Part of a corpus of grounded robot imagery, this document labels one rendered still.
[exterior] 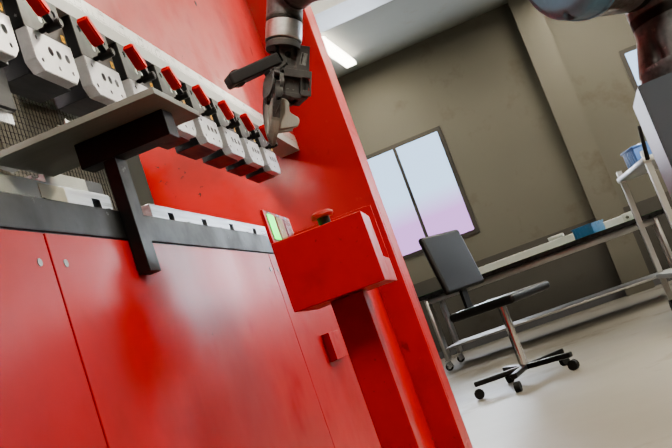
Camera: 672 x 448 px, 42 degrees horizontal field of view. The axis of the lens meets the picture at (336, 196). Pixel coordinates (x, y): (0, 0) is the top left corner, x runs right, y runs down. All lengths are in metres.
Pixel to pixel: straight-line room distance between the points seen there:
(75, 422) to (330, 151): 2.55
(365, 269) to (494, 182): 8.77
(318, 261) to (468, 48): 9.07
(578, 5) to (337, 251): 0.55
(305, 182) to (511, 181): 6.84
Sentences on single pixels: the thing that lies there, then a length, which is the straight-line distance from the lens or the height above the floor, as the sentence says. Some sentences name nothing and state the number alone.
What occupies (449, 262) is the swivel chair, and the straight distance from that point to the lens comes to 5.36.
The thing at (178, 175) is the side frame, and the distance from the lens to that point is 3.62.
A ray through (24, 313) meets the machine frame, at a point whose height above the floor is 0.73.
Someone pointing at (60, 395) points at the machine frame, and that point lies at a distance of 1.01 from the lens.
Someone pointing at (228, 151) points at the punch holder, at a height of 1.18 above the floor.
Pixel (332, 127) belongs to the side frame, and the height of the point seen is 1.38.
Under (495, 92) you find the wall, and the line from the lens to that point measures 10.31.
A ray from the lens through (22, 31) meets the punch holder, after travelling 1.57.
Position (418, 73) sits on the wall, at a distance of 10.49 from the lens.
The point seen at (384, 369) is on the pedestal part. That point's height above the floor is 0.52.
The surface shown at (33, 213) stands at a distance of 1.09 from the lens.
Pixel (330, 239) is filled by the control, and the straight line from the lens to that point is 1.45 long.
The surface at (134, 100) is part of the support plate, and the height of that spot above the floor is 0.99.
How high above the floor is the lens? 0.59
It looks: 9 degrees up
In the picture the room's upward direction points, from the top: 20 degrees counter-clockwise
